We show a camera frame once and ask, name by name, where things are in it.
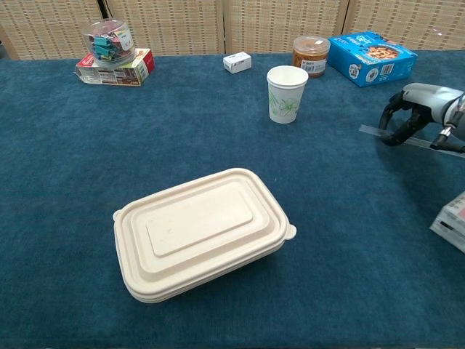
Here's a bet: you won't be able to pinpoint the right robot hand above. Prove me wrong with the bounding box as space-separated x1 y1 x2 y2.
377 82 465 153

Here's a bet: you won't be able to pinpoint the clear plastic straw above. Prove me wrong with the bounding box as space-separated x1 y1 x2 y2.
359 124 465 159

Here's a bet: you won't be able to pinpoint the white paper cup green flower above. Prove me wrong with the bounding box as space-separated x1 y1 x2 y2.
266 65 310 125

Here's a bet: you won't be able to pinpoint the blue cookie box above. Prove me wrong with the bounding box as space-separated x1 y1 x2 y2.
326 30 419 89

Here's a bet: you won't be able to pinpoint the long multicolour tissue pack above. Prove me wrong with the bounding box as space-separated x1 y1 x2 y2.
429 191 465 254

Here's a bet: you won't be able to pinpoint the clear jar brown contents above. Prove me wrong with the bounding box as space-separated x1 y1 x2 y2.
292 35 331 79

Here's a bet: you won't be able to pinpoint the bamboo folding screen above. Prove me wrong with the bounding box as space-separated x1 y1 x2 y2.
0 0 465 61

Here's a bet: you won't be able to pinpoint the small white box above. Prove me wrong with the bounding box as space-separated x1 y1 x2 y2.
222 51 253 75

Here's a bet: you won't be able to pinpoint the beige lidded lunch box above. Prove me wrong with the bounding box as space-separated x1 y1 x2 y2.
112 167 298 305

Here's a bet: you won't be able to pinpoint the red snack box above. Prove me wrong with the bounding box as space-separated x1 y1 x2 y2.
75 47 156 88

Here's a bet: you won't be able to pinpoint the blue table cloth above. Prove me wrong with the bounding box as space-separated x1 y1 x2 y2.
0 48 465 349

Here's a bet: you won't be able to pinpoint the clear jar of binder clips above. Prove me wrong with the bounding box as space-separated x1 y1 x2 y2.
81 19 137 67

